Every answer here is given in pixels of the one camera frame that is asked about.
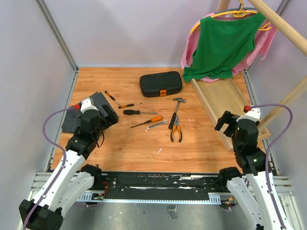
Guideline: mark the wooden rack frame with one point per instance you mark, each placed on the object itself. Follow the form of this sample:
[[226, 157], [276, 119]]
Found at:
[[282, 76]]

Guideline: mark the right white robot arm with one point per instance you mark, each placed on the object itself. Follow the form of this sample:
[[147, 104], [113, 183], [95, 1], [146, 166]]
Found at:
[[251, 183]]

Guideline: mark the aluminium frame rail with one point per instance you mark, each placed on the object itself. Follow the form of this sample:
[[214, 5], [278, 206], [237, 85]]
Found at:
[[52, 24]]

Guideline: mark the black plastic tool case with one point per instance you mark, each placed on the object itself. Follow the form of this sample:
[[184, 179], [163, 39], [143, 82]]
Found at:
[[160, 84]]

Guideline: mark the green sleeveless shirt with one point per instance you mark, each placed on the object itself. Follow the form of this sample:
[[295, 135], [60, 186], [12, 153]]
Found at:
[[222, 45]]

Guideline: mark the orange-handled screwdriver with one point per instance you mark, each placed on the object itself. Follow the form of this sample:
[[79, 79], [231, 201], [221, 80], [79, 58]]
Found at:
[[152, 120]]

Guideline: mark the black-handled screwdriver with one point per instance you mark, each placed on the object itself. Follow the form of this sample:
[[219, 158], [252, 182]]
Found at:
[[136, 112]]

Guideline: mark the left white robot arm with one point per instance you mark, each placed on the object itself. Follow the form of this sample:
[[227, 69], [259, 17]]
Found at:
[[71, 178]]

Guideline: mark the claw hammer black handle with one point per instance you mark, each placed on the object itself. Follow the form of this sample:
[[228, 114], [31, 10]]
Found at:
[[179, 100]]

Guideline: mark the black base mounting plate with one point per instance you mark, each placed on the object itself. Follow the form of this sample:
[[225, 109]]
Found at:
[[155, 187]]

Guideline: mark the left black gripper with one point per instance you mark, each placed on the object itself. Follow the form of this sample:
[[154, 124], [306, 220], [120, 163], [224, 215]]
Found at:
[[111, 118]]

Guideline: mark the small brown-handled screwdriver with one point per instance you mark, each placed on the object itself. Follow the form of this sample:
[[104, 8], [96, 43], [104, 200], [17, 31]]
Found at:
[[112, 98]]

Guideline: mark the yellow clothes hanger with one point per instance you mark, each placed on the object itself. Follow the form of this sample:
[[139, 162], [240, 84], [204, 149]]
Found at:
[[237, 13]]

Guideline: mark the silver metal file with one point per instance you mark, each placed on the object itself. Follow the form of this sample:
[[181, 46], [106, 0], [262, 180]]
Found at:
[[158, 124]]

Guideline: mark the pink shirt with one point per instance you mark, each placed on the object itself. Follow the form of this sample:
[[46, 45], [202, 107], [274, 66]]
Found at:
[[263, 40]]

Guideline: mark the orange-black precision screwdriver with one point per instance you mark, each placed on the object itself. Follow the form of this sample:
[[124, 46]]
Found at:
[[128, 105]]

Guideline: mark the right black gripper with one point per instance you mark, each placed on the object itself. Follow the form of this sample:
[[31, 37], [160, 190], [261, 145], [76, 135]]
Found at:
[[226, 118]]

